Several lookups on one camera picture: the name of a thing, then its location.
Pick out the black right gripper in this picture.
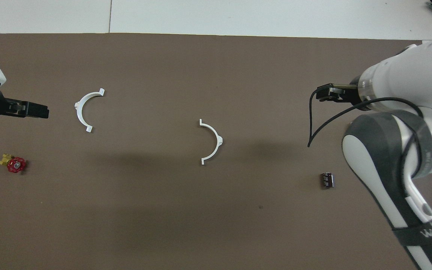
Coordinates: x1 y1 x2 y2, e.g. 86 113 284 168
316 76 371 111

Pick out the white half-ring pipe clamp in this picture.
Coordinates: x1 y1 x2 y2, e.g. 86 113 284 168
199 119 224 166
75 88 105 133

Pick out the red and yellow valve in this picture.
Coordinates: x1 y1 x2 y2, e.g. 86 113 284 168
0 153 26 173

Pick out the black cylindrical capacitor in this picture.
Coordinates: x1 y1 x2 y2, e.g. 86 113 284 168
320 172 335 190

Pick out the brown paper table mat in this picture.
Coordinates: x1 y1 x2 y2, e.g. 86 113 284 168
0 33 432 270

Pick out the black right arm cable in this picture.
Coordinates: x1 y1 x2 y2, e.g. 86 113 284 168
307 85 432 180

